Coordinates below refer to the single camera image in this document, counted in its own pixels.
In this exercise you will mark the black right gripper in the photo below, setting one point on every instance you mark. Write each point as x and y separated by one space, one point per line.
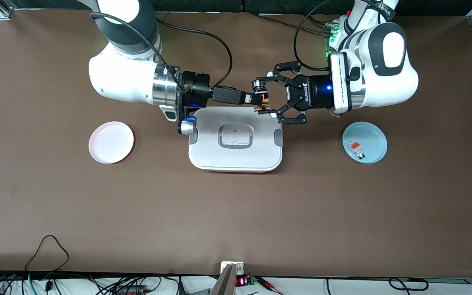
196 89

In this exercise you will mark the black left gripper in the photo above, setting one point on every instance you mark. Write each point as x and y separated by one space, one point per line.
314 96

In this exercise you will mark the orange and black switch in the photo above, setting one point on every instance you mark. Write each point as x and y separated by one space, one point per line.
259 86

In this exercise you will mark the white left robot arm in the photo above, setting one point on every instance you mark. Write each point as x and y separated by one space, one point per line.
387 82

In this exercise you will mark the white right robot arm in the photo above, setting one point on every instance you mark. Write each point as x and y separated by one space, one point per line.
117 78

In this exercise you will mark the light blue round plate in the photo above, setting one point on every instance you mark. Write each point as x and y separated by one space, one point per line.
373 143

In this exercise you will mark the pink round plate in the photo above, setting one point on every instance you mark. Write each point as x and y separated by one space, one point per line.
111 142

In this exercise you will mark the red digit display board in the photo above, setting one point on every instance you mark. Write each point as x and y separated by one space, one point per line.
242 281

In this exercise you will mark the red clip leads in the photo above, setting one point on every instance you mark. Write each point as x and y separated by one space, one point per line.
266 282

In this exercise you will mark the orange black connector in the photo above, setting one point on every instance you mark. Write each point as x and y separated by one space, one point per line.
131 291

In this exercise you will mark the white and orange switch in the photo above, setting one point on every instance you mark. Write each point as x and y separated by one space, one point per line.
356 149

